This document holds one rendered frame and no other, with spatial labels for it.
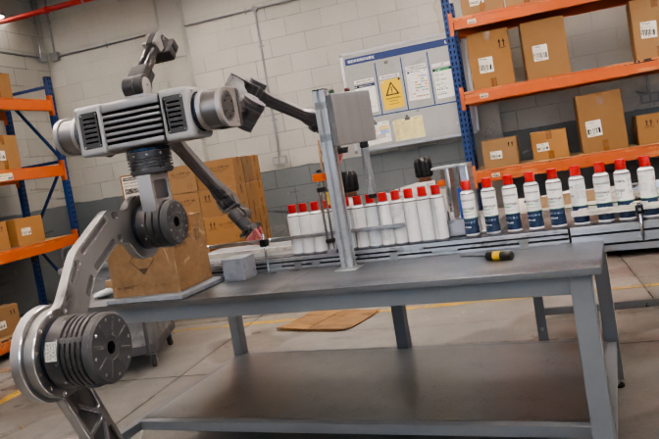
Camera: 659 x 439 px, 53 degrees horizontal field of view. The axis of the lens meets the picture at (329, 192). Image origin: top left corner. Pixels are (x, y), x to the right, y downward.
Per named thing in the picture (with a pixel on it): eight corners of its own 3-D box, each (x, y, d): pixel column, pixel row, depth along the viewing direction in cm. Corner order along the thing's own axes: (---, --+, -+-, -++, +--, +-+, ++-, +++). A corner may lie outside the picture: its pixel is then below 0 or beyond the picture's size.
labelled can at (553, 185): (568, 224, 231) (559, 167, 230) (567, 227, 227) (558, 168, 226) (552, 226, 234) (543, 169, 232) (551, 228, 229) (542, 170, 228)
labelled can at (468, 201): (481, 233, 244) (473, 178, 243) (479, 236, 239) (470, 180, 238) (468, 235, 246) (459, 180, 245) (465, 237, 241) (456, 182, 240)
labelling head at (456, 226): (482, 227, 256) (472, 162, 255) (476, 233, 245) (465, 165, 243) (447, 231, 262) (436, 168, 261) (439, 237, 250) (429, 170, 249)
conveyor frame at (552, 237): (573, 237, 234) (571, 223, 234) (571, 243, 224) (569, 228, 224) (189, 274, 301) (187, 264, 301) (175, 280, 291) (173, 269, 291)
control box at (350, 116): (377, 139, 248) (369, 88, 247) (339, 145, 239) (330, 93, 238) (362, 142, 257) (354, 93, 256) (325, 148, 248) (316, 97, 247)
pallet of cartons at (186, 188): (286, 289, 670) (263, 153, 662) (265, 311, 589) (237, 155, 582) (176, 304, 692) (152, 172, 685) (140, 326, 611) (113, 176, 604)
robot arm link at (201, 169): (152, 138, 267) (172, 123, 263) (155, 133, 272) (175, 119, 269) (221, 215, 282) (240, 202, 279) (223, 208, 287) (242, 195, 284)
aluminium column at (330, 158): (357, 267, 249) (327, 88, 245) (352, 268, 244) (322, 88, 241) (345, 268, 250) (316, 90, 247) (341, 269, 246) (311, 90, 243)
